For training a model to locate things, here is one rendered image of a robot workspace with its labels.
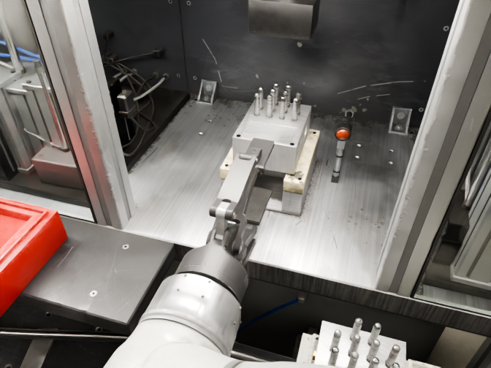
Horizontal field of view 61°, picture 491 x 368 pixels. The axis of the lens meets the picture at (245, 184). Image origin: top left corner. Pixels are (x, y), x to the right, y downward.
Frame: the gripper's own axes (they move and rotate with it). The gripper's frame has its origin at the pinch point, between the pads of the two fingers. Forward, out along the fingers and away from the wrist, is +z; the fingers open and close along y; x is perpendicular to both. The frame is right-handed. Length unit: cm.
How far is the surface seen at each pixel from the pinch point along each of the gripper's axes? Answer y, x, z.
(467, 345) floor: -100, -63, 53
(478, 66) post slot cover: 21.6, -20.2, -6.5
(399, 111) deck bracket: -6.1, -19.2, 36.0
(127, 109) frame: 0.4, 26.1, 10.8
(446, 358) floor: -100, -56, 45
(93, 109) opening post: 10.8, 19.1, -6.2
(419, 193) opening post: 7.6, -19.2, -6.5
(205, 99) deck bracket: -8.7, 21.4, 33.5
